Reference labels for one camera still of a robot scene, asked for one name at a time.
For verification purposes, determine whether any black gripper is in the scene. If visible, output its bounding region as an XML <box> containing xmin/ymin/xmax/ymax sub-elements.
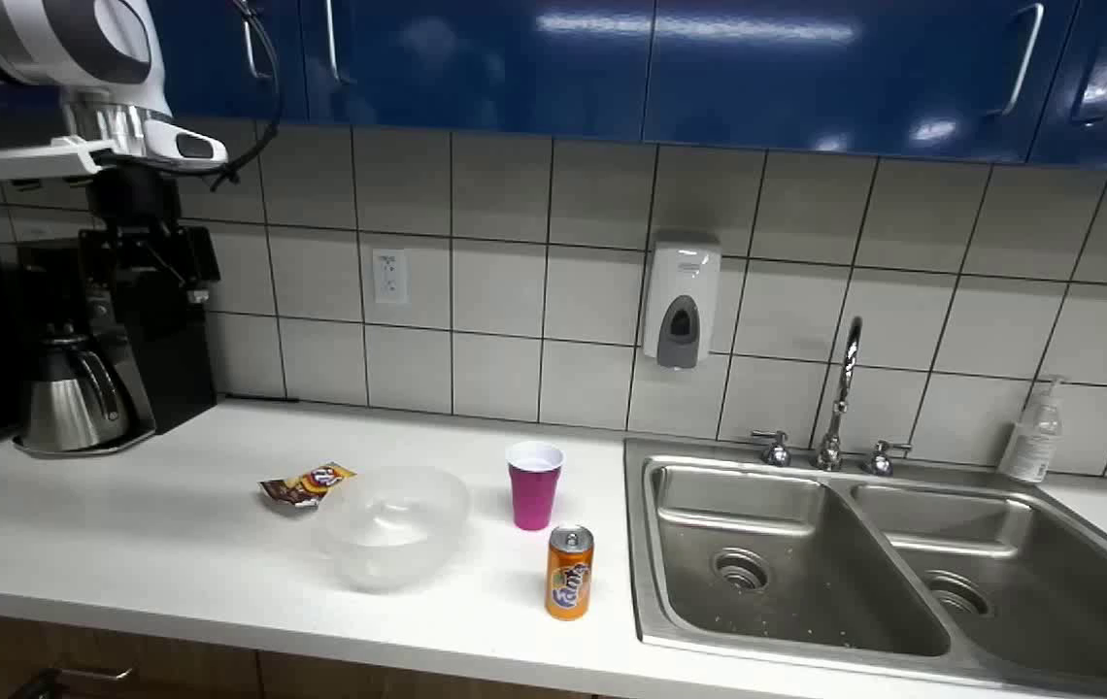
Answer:
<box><xmin>87</xmin><ymin>160</ymin><xmax>183</xmax><ymax>241</ymax></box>

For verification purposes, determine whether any yellow snack pack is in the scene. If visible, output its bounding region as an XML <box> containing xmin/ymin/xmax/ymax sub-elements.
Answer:
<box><xmin>256</xmin><ymin>457</ymin><xmax>361</xmax><ymax>516</ymax></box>

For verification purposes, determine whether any translucent plastic bowl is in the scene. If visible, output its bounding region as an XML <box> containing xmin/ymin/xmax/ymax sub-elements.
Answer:
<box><xmin>315</xmin><ymin>461</ymin><xmax>480</xmax><ymax>600</ymax></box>

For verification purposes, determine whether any black coffee maker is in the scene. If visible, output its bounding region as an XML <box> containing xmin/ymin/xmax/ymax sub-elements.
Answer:
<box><xmin>12</xmin><ymin>222</ymin><xmax>227</xmax><ymax>457</ymax></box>

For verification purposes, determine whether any steel coffee carafe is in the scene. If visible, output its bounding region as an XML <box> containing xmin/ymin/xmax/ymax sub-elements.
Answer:
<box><xmin>16</xmin><ymin>328</ymin><xmax>153</xmax><ymax>457</ymax></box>

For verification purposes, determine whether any wooden lower cabinet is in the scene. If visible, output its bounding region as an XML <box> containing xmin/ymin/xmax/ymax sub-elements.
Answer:
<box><xmin>0</xmin><ymin>606</ymin><xmax>614</xmax><ymax>699</ymax></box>

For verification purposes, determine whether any pink plastic cup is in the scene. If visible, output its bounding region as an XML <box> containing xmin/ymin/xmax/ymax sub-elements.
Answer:
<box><xmin>503</xmin><ymin>440</ymin><xmax>570</xmax><ymax>535</ymax></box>

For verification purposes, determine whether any orange soda can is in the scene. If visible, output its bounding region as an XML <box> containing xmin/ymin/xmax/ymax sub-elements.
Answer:
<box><xmin>539</xmin><ymin>519</ymin><xmax>597</xmax><ymax>624</ymax></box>

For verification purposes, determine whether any chrome faucet knob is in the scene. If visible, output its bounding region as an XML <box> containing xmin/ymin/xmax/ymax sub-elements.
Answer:
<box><xmin>868</xmin><ymin>434</ymin><xmax>917</xmax><ymax>482</ymax></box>
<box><xmin>750</xmin><ymin>426</ymin><xmax>796</xmax><ymax>469</ymax></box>

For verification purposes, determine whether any chrome faucet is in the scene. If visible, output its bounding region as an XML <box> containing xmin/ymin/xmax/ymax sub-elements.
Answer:
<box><xmin>812</xmin><ymin>316</ymin><xmax>871</xmax><ymax>473</ymax></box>

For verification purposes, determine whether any stainless steel double sink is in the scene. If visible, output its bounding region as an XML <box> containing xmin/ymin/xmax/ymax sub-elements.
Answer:
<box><xmin>623</xmin><ymin>440</ymin><xmax>1107</xmax><ymax>699</ymax></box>

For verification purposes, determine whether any clear soap pump bottle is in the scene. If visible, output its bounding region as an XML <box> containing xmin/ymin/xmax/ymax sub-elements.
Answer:
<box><xmin>994</xmin><ymin>378</ymin><xmax>1069</xmax><ymax>491</ymax></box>

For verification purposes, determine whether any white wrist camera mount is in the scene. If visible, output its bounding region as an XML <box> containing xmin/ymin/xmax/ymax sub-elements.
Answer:
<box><xmin>0</xmin><ymin>97</ymin><xmax>232</xmax><ymax>188</ymax></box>

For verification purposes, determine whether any white wall outlet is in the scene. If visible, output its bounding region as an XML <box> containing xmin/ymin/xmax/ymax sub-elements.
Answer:
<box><xmin>364</xmin><ymin>241</ymin><xmax>416</xmax><ymax>316</ymax></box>

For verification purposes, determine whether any silver drawer handle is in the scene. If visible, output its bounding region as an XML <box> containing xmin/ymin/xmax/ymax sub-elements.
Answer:
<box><xmin>12</xmin><ymin>661</ymin><xmax>137</xmax><ymax>699</ymax></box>

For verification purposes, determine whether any white wall soap dispenser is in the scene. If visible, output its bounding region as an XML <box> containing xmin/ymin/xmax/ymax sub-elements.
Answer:
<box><xmin>636</xmin><ymin>239</ymin><xmax>728</xmax><ymax>374</ymax></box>

